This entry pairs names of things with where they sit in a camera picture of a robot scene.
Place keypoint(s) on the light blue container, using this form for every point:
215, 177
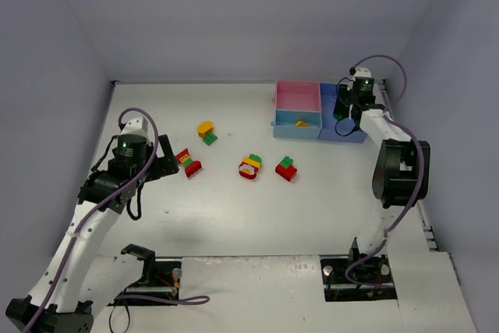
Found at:
284, 124

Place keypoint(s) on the dark blue container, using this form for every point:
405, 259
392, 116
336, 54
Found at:
332, 129

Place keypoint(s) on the red yellow green lego figure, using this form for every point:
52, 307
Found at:
191, 166

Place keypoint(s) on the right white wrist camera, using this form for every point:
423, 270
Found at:
360, 73

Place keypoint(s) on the red green lego stack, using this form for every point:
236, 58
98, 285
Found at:
286, 169

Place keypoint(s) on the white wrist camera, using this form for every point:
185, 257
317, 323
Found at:
137, 126
360, 73

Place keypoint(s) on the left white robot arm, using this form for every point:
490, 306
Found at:
60, 301

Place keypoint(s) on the small yellow lego brick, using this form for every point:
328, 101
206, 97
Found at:
301, 124

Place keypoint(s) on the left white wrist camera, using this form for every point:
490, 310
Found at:
137, 126

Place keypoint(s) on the yellow rounded lego brick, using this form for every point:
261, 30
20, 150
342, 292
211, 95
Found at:
206, 127

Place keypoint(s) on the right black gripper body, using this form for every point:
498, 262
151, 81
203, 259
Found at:
341, 106

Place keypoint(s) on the flower lego stack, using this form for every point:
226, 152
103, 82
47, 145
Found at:
250, 166

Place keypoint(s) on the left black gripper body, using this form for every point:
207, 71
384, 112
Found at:
164, 160

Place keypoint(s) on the green square lego brick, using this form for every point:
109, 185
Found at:
209, 138

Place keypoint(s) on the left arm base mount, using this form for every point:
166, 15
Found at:
163, 284

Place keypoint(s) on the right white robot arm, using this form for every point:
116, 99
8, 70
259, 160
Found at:
401, 171

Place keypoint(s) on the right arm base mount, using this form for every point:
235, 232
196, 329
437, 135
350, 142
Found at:
368, 282

